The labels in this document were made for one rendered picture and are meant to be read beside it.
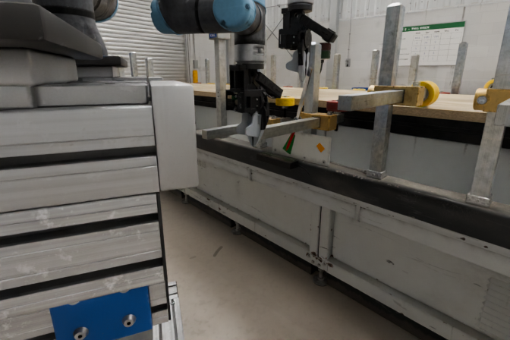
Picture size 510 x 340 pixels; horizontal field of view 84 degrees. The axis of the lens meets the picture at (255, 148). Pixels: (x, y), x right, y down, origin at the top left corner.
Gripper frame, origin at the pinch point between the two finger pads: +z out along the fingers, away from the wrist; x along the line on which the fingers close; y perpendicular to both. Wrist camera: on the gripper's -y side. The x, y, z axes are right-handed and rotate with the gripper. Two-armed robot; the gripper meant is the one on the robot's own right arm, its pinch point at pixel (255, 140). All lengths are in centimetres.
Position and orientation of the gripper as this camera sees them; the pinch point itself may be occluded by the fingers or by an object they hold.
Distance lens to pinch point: 76.8
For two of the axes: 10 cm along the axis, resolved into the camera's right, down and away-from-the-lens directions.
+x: 7.0, 1.8, -6.9
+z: 0.0, 9.7, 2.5
